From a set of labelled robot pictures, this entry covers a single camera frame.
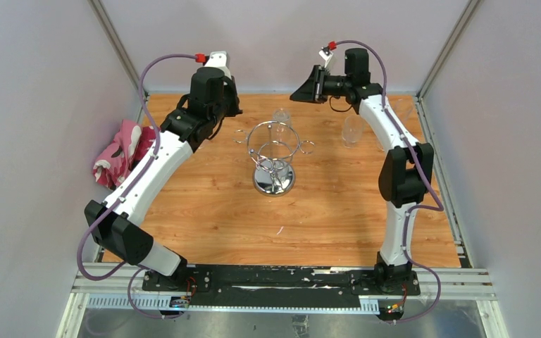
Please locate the pink camouflage cloth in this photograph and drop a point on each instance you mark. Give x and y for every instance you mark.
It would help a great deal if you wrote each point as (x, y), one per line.
(128, 147)

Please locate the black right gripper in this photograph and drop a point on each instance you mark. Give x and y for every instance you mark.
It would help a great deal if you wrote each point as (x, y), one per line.
(313, 89)

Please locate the chrome wine glass rack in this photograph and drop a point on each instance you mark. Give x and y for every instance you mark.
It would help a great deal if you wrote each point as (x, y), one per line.
(272, 146)

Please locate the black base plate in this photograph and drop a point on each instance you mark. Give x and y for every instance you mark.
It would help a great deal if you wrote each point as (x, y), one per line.
(276, 286)

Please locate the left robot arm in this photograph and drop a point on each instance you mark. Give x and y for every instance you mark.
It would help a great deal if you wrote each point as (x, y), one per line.
(115, 223)

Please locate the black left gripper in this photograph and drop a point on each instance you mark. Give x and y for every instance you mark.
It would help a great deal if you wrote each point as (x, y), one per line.
(230, 89)

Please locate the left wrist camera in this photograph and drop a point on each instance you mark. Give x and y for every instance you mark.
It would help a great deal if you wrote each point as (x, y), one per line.
(219, 60)

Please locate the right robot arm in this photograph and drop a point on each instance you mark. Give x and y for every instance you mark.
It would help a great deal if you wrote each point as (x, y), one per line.
(405, 177)

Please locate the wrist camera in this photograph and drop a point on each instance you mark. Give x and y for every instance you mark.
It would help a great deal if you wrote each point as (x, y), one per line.
(219, 60)
(326, 53)

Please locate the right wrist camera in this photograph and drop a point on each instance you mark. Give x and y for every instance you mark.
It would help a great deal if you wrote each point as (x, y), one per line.
(326, 53)

